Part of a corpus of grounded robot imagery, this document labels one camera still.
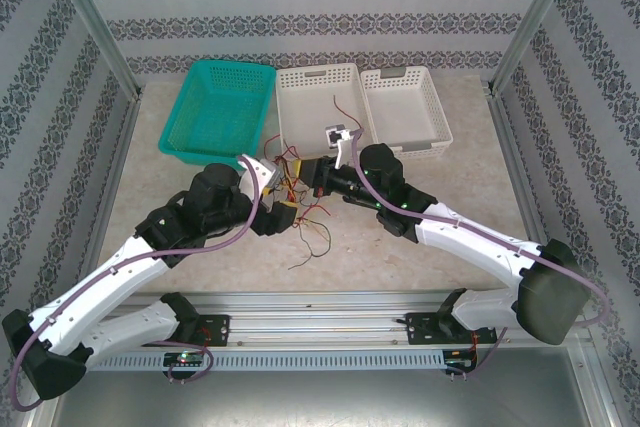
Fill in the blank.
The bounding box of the red thin wire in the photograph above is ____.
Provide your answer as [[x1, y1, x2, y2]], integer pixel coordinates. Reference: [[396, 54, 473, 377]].
[[276, 145, 335, 244], [332, 94, 365, 132]]

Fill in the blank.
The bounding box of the large white plastic basket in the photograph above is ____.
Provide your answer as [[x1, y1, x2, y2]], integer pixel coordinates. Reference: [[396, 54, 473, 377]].
[[274, 62, 377, 172]]

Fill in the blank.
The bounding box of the small white plastic basket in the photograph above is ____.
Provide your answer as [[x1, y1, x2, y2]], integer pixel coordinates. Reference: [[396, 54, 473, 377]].
[[359, 66, 455, 164]]

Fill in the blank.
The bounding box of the teal plastic basket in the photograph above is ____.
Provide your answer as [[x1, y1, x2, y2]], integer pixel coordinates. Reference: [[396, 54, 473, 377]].
[[158, 59, 277, 171]]

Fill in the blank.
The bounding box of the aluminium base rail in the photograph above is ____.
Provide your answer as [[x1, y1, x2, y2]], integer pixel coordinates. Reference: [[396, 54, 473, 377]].
[[47, 289, 591, 348]]

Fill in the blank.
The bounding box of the slotted grey cable duct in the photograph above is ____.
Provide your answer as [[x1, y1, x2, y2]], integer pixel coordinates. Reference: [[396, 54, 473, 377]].
[[87, 349, 446, 372]]

